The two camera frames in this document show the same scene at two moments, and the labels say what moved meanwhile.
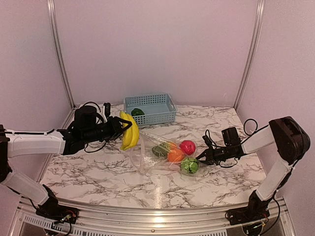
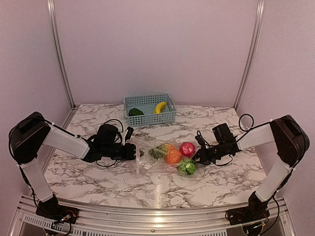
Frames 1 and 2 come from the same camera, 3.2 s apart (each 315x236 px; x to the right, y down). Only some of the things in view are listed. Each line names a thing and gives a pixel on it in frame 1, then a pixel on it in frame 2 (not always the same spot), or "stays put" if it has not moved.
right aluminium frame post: (261, 8) stays put
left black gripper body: (110, 132) → (123, 155)
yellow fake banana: (131, 135) → (159, 106)
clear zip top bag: (154, 155) stays put
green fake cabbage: (136, 111) stays put
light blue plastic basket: (158, 108) stays put
